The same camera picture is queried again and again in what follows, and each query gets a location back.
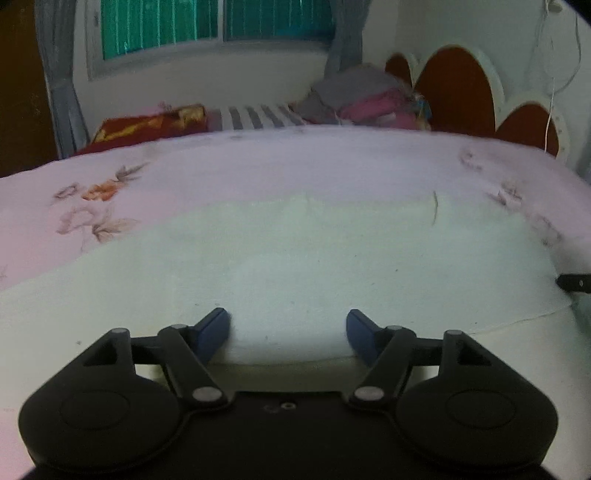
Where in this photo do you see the white knit sweater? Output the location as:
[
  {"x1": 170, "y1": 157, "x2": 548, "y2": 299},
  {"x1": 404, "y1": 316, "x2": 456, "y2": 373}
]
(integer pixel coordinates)
[{"x1": 1, "y1": 193, "x2": 570, "y2": 407}]

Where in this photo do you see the folded clothes pile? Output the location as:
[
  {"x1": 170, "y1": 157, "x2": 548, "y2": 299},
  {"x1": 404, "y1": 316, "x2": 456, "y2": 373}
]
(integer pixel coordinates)
[{"x1": 290, "y1": 65, "x2": 431, "y2": 131}]

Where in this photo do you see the pink floral bed sheet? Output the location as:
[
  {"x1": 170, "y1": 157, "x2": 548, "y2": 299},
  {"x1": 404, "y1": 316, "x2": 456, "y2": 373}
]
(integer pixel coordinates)
[{"x1": 1, "y1": 126, "x2": 590, "y2": 479}]

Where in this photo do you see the red patterned pillow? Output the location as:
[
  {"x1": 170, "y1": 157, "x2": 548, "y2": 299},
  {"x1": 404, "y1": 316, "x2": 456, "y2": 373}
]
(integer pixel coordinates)
[{"x1": 75, "y1": 104, "x2": 208, "y2": 156}]

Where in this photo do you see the red and white headboard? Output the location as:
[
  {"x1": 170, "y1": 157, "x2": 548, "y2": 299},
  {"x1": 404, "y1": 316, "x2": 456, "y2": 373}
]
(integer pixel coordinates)
[{"x1": 385, "y1": 43, "x2": 570, "y2": 162}]

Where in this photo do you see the window with green bars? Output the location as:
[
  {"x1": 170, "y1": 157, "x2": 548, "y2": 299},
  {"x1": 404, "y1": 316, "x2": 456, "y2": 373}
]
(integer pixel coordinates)
[{"x1": 85, "y1": 0, "x2": 335, "y2": 79}]

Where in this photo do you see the right grey curtain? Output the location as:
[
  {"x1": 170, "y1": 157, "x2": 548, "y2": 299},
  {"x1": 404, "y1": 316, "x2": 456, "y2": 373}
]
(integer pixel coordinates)
[{"x1": 325, "y1": 0, "x2": 372, "y2": 78}]

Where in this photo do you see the grey curtain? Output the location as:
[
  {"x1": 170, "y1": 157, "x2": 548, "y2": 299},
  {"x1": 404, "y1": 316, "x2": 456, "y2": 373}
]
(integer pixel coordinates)
[
  {"x1": 34, "y1": 0, "x2": 89, "y2": 159},
  {"x1": 325, "y1": 0, "x2": 372, "y2": 78}
]

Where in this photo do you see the left grey curtain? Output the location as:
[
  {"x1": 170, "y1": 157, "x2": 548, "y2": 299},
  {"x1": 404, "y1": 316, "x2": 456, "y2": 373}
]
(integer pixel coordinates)
[{"x1": 34, "y1": 0, "x2": 89, "y2": 159}]

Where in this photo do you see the white charging cable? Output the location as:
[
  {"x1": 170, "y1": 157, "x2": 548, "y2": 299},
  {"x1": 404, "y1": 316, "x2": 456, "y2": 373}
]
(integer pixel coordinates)
[{"x1": 526, "y1": 0, "x2": 584, "y2": 156}]

